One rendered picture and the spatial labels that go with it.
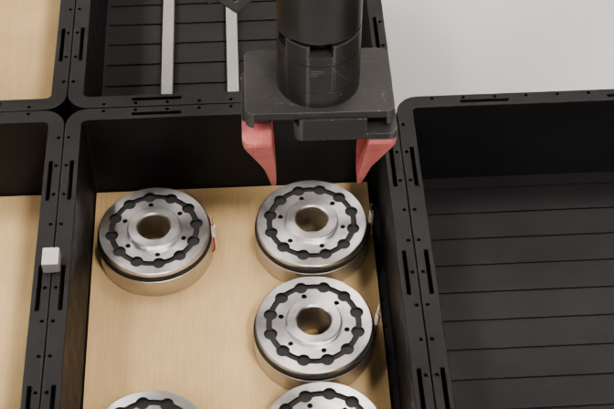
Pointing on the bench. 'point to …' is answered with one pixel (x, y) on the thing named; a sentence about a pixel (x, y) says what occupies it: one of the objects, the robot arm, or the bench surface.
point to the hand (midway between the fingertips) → (316, 171)
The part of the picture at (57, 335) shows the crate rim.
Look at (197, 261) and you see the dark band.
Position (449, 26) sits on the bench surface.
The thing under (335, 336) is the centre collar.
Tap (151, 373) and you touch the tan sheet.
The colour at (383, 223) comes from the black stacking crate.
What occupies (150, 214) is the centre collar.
